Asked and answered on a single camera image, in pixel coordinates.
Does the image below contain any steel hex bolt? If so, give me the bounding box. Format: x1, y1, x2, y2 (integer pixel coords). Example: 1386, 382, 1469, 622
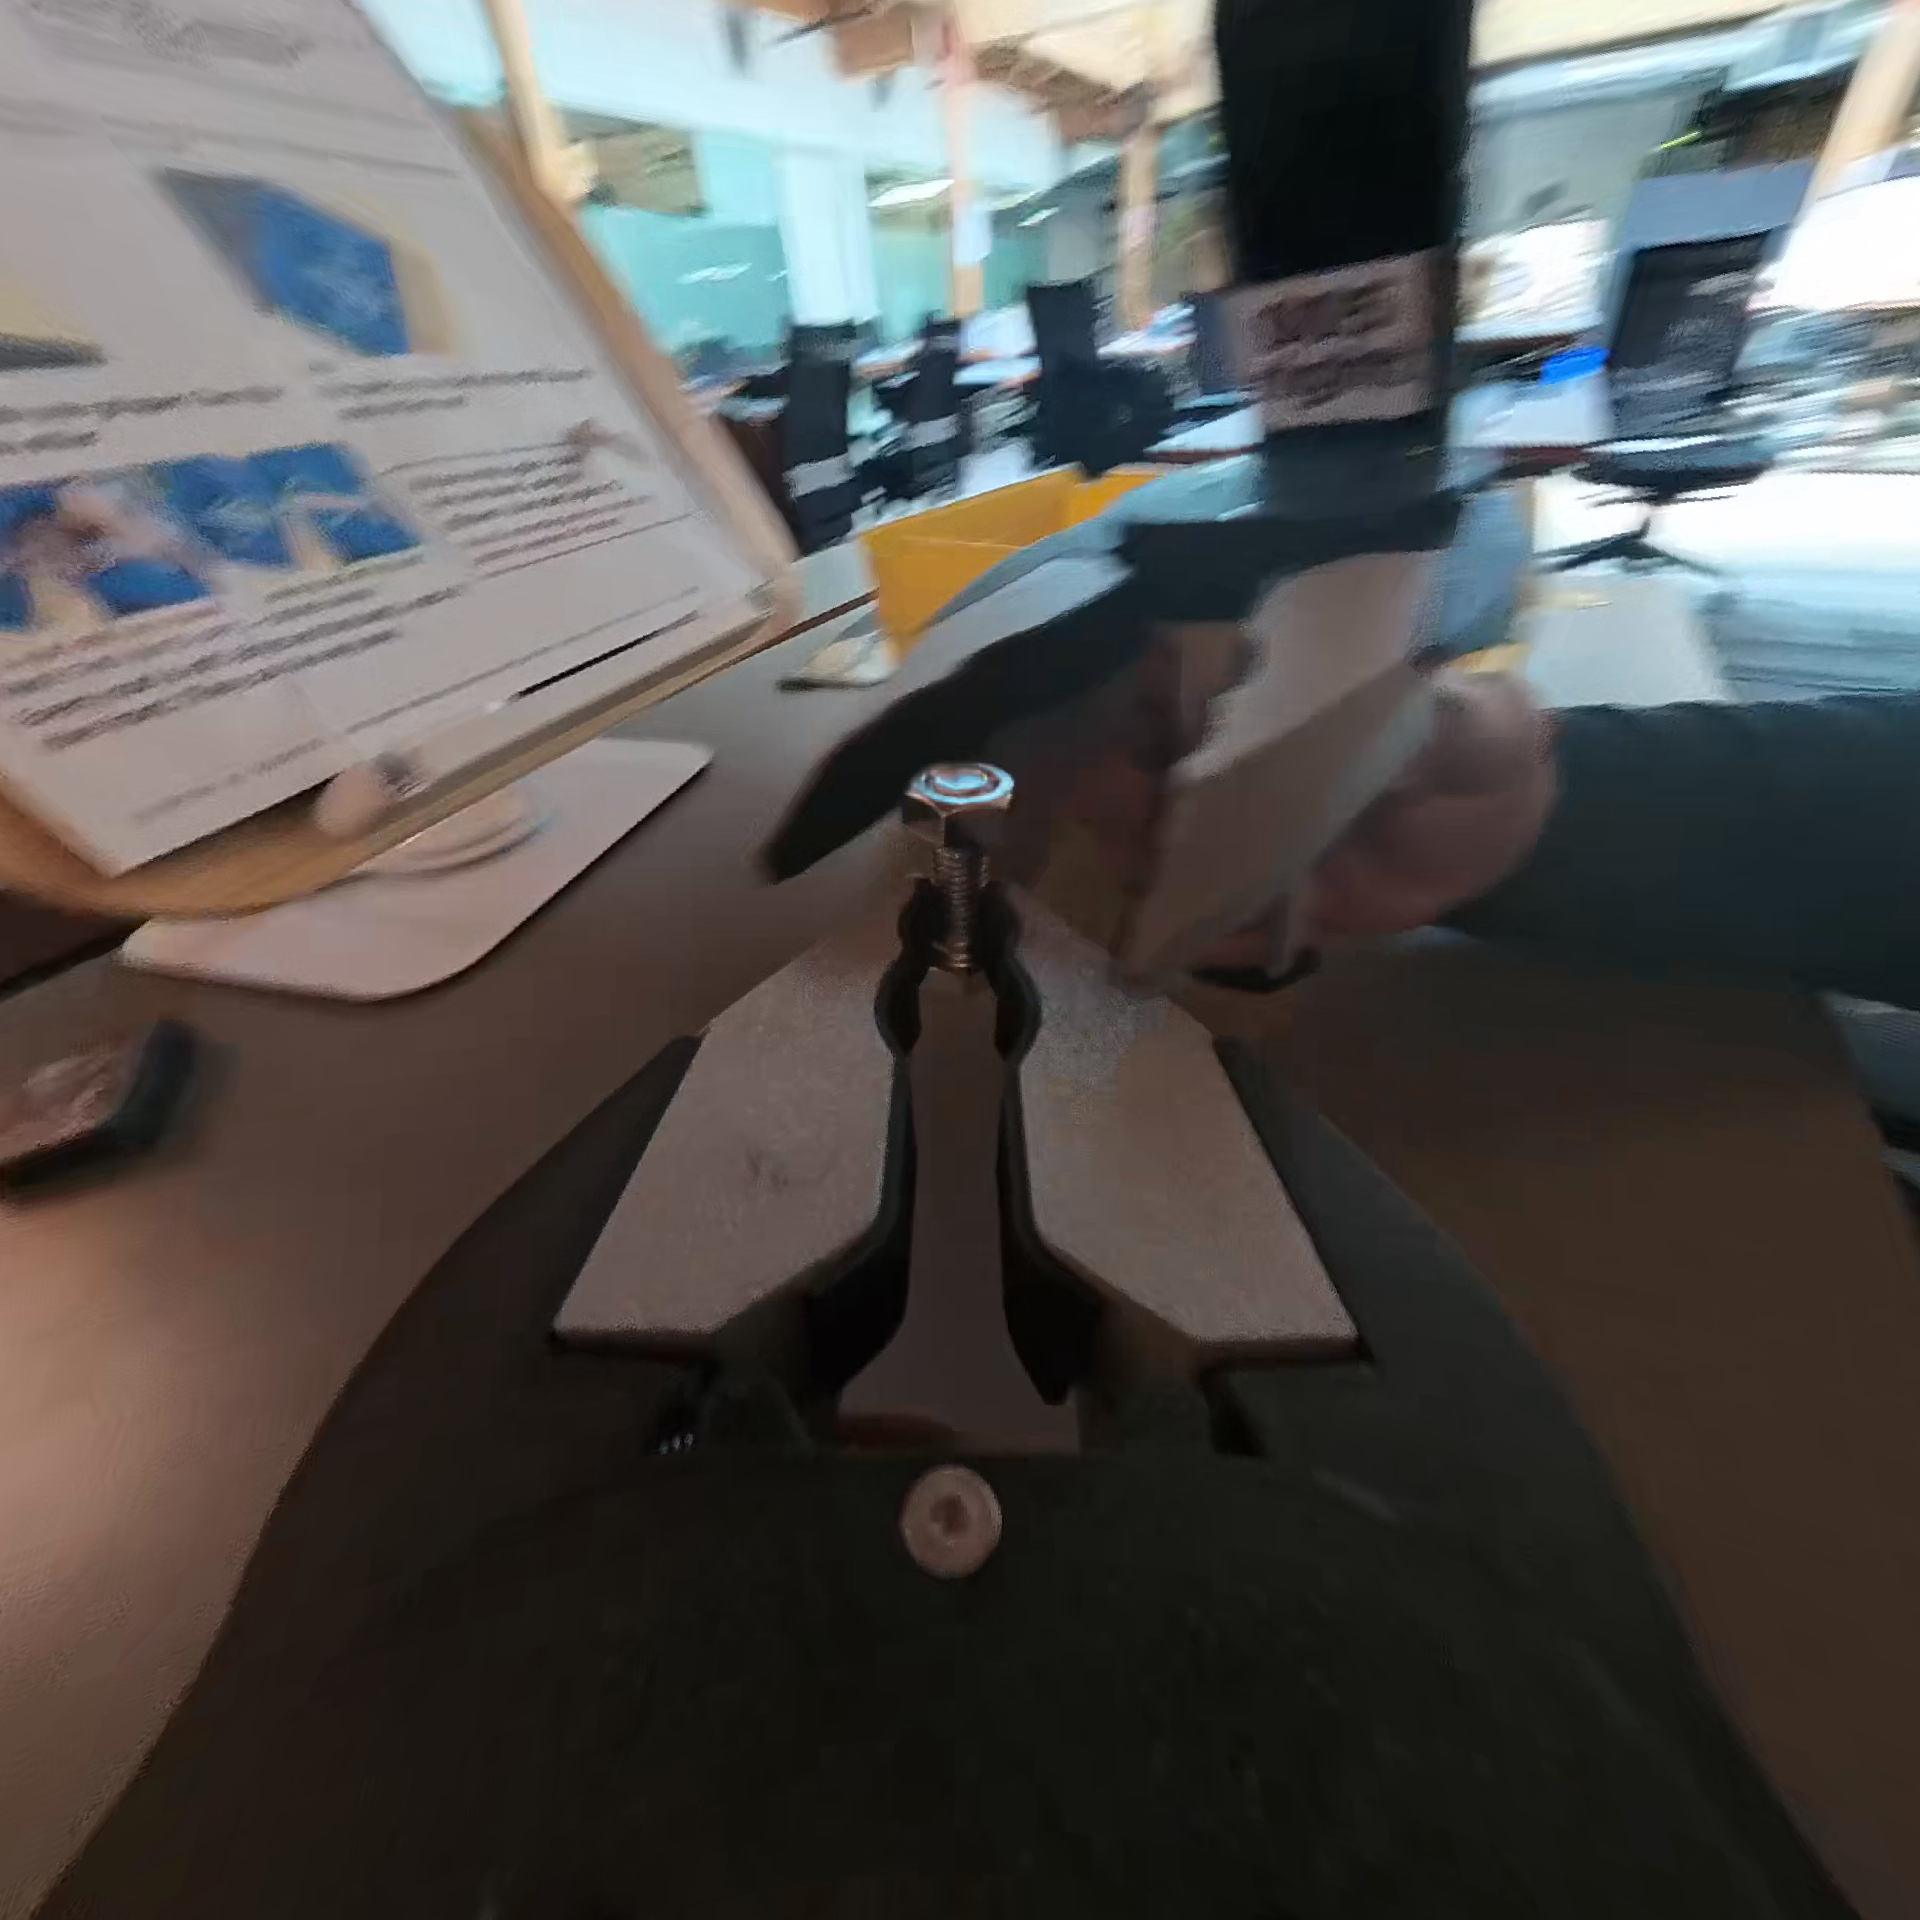
918, 831, 1003, 973

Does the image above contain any black backpack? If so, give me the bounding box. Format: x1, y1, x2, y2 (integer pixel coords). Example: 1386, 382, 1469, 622
1035, 281, 1179, 481

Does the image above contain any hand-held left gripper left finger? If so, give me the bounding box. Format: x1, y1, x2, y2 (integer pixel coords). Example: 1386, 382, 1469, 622
549, 883, 917, 1401

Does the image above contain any person's right hand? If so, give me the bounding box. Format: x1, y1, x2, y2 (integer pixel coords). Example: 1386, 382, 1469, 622
1286, 682, 1565, 969

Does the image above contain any printed instruction sheet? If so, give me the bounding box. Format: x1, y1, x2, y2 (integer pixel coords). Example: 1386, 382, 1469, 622
0, 0, 782, 881

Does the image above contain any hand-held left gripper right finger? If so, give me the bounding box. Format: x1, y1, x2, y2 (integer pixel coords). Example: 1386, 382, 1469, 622
996, 884, 1363, 1407

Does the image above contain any person's right forearm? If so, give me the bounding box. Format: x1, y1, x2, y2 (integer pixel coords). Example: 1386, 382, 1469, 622
1441, 697, 1920, 1011

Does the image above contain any black battery pack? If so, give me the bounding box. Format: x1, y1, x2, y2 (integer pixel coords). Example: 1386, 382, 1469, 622
0, 1019, 204, 1197

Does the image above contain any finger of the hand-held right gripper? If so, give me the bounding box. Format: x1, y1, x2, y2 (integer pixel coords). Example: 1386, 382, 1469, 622
766, 517, 1164, 886
1126, 573, 1450, 986

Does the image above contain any yellow plastic storage bin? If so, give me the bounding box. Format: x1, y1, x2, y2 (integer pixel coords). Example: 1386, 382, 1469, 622
861, 461, 1186, 662

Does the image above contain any instruction sheet on wooden stand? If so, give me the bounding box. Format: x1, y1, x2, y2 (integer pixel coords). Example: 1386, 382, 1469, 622
0, 0, 880, 1004

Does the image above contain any large black office chair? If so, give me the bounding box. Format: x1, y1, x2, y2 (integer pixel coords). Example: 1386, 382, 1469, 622
1546, 157, 1824, 579

